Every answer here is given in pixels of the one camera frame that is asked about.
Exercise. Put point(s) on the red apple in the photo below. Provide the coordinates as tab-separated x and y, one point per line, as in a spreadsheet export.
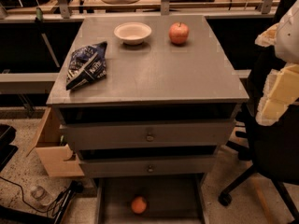
178	33

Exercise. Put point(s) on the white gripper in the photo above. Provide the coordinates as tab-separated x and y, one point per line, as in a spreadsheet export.
288	38

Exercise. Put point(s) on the clear plastic bottle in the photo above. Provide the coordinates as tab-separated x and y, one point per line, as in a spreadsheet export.
41	195

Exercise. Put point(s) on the orange fruit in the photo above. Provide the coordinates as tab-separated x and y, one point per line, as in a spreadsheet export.
139	205

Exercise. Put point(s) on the grey drawer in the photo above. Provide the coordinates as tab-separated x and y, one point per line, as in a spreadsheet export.
147	166
140	135
171	199

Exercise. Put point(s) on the black office chair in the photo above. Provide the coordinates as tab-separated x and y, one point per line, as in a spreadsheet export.
272	149

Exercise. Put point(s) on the wooden shelf with metal posts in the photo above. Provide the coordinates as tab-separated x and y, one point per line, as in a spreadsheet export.
74	9

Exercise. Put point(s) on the black case on floor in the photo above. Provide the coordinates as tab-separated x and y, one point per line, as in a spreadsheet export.
7	150

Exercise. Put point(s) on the white paper bowl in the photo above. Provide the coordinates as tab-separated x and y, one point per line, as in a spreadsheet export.
132	33

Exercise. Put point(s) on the cardboard box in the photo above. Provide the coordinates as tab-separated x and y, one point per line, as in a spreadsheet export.
58	159

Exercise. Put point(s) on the grey bottom drawer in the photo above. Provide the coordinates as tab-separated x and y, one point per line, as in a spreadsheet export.
171	199

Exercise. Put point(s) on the blue chip bag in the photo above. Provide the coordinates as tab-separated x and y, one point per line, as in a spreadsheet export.
87	64

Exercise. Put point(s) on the grey top drawer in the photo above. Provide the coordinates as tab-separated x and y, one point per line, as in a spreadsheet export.
140	135

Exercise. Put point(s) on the grey drawer cabinet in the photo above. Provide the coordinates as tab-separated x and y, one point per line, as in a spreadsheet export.
153	82

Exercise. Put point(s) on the grey middle drawer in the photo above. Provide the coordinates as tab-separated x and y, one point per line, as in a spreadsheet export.
147	166

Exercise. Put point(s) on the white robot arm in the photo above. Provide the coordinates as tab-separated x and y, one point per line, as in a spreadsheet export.
287	44

